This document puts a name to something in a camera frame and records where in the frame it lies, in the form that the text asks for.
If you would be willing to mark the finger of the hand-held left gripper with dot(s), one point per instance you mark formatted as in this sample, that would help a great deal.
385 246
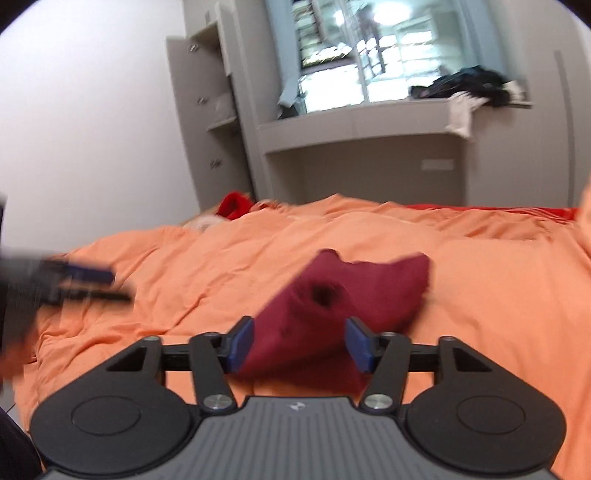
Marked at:
87 274
92 295

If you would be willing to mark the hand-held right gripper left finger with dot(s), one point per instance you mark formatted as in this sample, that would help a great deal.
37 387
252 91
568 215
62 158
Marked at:
242 344

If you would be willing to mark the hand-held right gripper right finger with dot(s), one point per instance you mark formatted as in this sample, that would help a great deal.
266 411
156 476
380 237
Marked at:
359 344

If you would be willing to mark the dark red long-sleeve shirt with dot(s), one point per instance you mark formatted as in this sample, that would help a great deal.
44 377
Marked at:
369 290

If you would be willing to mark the pile of dark clothes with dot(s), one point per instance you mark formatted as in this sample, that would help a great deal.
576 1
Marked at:
466 83

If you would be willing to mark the orange duvet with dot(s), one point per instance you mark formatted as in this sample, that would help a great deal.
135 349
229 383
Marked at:
184 258

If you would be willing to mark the floral pillow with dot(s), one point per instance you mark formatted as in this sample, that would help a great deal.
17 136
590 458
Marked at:
203 224

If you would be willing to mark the red plush cloth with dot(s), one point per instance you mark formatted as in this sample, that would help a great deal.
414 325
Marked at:
233 203

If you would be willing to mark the person's dark pants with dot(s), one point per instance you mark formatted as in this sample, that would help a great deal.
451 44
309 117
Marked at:
16 447

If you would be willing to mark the grey shelf cabinet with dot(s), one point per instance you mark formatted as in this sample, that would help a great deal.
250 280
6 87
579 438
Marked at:
184 115

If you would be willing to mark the red bed sheet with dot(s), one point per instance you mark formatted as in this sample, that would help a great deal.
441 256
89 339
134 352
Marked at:
508 211

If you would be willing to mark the grey window desk unit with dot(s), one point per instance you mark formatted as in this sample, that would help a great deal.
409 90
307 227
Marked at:
346 124

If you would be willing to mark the white cloth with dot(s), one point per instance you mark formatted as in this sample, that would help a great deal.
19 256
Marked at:
461 115

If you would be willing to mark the window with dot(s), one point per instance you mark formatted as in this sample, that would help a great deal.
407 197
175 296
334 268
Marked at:
369 69

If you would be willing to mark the light blue curtain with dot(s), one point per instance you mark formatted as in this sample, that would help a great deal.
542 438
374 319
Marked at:
281 46

